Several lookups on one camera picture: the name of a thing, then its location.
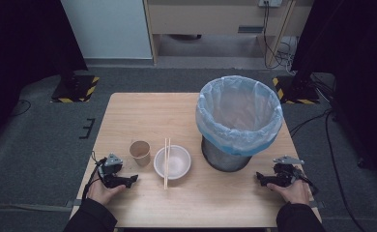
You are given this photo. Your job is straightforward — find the long black floor cable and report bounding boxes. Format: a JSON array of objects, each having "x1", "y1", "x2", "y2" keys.
[{"x1": 288, "y1": 107, "x2": 368, "y2": 232}]

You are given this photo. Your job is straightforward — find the black curtain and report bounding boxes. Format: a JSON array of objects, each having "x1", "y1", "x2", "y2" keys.
[
  {"x1": 0, "y1": 0, "x2": 88, "y2": 151},
  {"x1": 291, "y1": 0, "x2": 377, "y2": 191}
]

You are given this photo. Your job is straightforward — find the blue plastic bin liner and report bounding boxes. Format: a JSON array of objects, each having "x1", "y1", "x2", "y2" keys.
[{"x1": 195, "y1": 74, "x2": 284, "y2": 158}]

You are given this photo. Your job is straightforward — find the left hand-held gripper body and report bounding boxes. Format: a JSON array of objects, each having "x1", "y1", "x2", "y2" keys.
[{"x1": 98, "y1": 153, "x2": 127, "y2": 189}]

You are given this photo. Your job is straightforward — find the white disposable bowl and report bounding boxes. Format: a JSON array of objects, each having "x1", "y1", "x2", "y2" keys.
[{"x1": 153, "y1": 144, "x2": 192, "y2": 181}]

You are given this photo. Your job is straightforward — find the metal mesh trash bin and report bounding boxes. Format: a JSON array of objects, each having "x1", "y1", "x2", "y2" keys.
[{"x1": 200, "y1": 134, "x2": 253, "y2": 173}]

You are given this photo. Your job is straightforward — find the left hand-held gripper black cable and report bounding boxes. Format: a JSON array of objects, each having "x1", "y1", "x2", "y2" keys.
[{"x1": 81, "y1": 150, "x2": 107, "y2": 201}]

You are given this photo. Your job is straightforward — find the person's left hand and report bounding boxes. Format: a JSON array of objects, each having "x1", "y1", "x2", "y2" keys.
[{"x1": 87, "y1": 178, "x2": 127, "y2": 206}]

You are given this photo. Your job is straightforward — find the thin black floor cable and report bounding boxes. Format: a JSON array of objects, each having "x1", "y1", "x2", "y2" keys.
[{"x1": 10, "y1": 99, "x2": 33, "y2": 118}]

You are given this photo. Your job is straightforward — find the white power strip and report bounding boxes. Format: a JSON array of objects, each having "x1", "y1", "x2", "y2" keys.
[{"x1": 258, "y1": 0, "x2": 283, "y2": 8}]

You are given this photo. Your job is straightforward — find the white tangled cables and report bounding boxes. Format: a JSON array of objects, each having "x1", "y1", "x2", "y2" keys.
[{"x1": 275, "y1": 36, "x2": 298, "y2": 75}]

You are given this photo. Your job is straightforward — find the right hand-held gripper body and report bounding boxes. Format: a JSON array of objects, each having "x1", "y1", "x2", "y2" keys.
[{"x1": 273, "y1": 155, "x2": 305, "y2": 189}]

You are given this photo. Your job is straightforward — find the brown paper cup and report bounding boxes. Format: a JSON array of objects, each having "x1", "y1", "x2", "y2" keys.
[{"x1": 129, "y1": 140, "x2": 152, "y2": 167}]

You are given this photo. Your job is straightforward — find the black power cable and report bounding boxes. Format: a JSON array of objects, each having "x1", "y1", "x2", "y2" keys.
[{"x1": 261, "y1": 1, "x2": 295, "y2": 71}]

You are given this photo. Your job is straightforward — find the hand-held gripper black cable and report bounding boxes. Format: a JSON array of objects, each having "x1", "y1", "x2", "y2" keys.
[
  {"x1": 295, "y1": 168, "x2": 320, "y2": 196},
  {"x1": 81, "y1": 150, "x2": 107, "y2": 201}
]

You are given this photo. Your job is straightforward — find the right hand-held gripper black cable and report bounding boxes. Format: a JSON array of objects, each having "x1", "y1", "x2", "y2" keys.
[{"x1": 295, "y1": 168, "x2": 320, "y2": 196}]

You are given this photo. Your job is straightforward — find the person's right hand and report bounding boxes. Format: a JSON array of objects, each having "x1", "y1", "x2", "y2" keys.
[{"x1": 267, "y1": 179, "x2": 314, "y2": 205}]

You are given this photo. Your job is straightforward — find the black stand with striped base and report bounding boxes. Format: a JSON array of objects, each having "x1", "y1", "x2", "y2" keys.
[
  {"x1": 50, "y1": 0, "x2": 101, "y2": 103},
  {"x1": 272, "y1": 0, "x2": 339, "y2": 105}
]

